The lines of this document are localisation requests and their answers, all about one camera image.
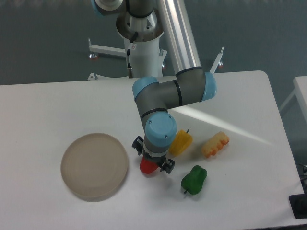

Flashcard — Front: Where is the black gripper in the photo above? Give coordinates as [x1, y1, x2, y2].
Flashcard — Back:
[132, 136, 175, 174]

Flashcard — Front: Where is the red toy pepper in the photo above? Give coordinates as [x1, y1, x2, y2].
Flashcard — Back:
[140, 157, 158, 174]

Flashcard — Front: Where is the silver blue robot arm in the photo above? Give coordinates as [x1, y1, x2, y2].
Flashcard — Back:
[89, 0, 216, 173]

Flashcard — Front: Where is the yellow toy pepper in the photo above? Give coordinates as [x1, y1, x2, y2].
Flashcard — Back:
[168, 130, 193, 157]

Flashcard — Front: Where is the green toy pepper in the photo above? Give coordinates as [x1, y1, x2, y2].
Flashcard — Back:
[181, 165, 208, 196]

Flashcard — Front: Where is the beige round plate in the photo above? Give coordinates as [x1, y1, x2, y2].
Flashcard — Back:
[60, 133, 129, 202]

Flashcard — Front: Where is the orange toy bread piece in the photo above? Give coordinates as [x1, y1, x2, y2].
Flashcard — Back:
[201, 132, 230, 158]

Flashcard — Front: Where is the black device at edge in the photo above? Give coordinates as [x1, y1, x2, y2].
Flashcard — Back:
[289, 194, 307, 219]

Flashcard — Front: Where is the white side table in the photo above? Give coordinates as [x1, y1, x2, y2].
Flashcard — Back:
[279, 76, 307, 116]

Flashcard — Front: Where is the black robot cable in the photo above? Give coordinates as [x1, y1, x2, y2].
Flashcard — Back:
[126, 31, 139, 79]

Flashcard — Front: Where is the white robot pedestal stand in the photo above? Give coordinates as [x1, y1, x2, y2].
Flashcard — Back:
[86, 11, 226, 81]

